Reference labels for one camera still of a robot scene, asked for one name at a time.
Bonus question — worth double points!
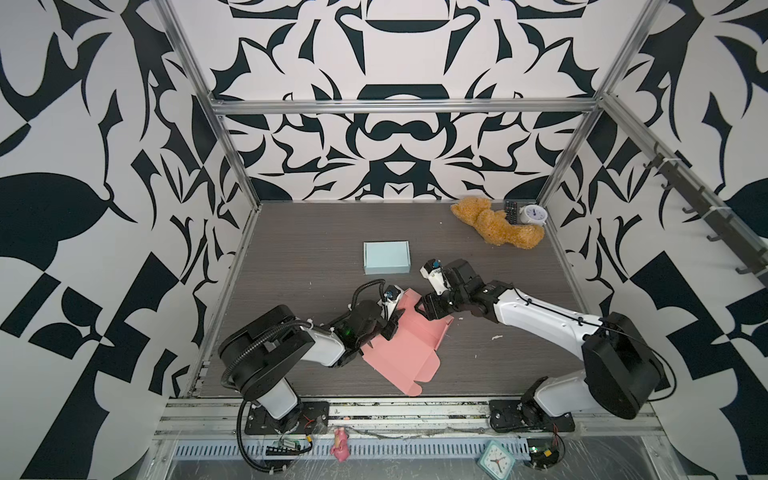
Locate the black remote control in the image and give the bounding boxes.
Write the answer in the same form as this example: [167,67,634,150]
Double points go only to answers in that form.
[504,199,520,225]

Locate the pink small toy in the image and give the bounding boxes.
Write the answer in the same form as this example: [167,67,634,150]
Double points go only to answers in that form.
[331,427,350,462]

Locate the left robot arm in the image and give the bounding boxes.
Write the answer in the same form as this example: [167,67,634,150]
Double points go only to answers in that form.
[218,300,405,421]

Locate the green circuit board left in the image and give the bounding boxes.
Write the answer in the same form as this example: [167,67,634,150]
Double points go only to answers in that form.
[265,437,313,456]

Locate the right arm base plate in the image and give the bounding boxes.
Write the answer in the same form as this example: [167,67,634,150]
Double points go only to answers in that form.
[488,400,576,433]

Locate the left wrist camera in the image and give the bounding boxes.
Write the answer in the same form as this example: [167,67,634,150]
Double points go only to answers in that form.
[381,285,404,320]

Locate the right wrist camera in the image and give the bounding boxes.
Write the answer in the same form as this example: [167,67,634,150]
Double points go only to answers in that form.
[420,259,449,296]

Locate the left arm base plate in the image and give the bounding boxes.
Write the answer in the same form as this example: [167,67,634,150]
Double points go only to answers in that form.
[244,401,330,435]

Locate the light blue paper box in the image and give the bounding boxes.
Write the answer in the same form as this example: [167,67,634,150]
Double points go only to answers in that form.
[363,241,411,275]

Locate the teal square clock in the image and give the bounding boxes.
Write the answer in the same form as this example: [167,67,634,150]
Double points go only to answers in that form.
[477,440,516,480]

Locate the circuit board right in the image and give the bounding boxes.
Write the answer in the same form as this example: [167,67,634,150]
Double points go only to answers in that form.
[524,436,566,471]

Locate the brown teddy bear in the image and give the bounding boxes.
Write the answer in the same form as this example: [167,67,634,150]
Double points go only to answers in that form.
[450,197,545,250]

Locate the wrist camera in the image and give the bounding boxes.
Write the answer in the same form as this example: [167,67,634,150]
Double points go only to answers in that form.
[381,285,404,320]
[420,259,449,296]

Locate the pink paper box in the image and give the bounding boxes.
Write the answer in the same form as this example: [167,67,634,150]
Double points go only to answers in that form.
[361,289,454,397]

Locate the black coat hook rail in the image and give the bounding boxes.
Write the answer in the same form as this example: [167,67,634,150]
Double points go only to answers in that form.
[644,143,767,287]

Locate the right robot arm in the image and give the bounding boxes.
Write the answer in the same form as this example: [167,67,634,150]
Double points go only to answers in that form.
[416,259,666,420]

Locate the white round alarm clock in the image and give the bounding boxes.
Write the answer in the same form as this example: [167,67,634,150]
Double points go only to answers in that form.
[518,204,549,226]

